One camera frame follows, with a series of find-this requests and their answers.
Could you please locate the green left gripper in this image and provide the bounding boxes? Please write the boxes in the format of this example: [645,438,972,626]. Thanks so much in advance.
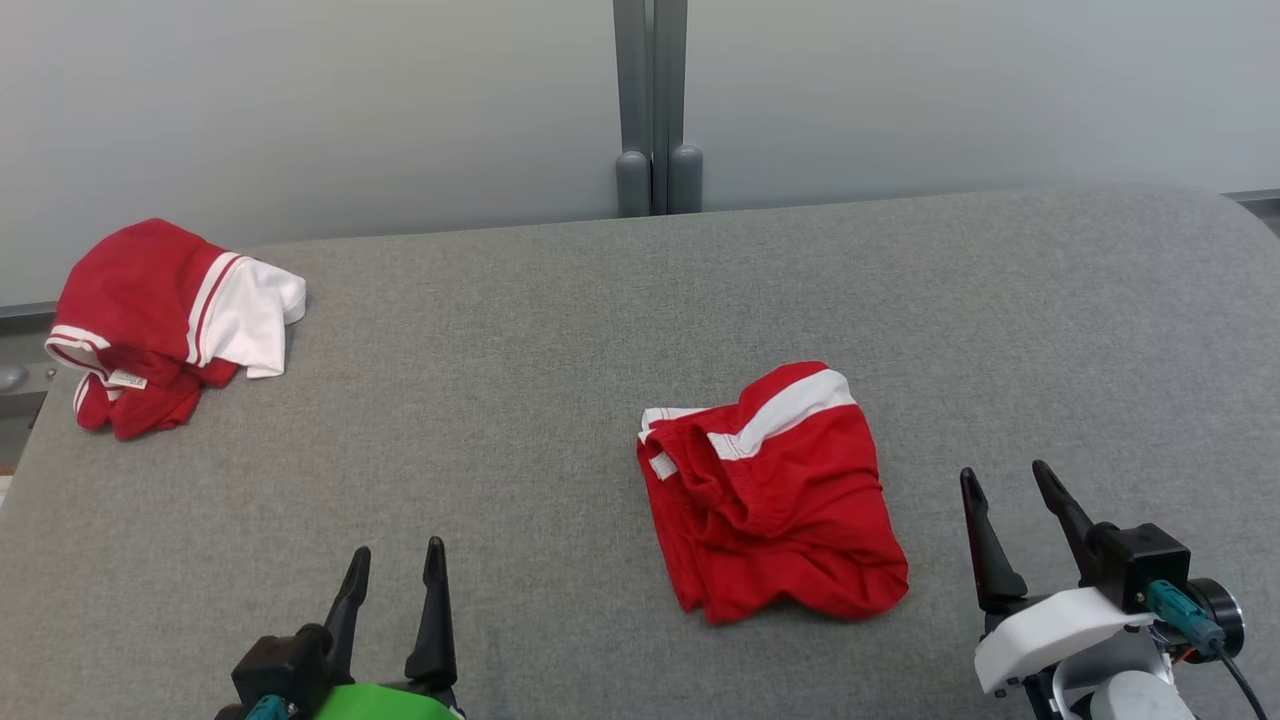
[305,537,467,720]

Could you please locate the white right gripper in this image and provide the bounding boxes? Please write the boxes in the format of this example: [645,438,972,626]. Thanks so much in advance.
[960,460,1247,696]

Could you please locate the red shorts with white stripe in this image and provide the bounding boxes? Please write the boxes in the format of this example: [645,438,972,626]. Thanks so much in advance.
[637,361,910,626]

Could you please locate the red shirt with white sleeves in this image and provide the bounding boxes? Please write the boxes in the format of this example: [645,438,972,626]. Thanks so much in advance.
[45,218,308,442]

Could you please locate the grey baseboard strip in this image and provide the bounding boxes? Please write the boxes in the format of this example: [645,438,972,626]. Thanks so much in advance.
[1225,190,1280,238]

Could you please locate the grey wall rail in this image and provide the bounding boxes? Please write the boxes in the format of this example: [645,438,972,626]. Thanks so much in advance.
[0,298,56,471]

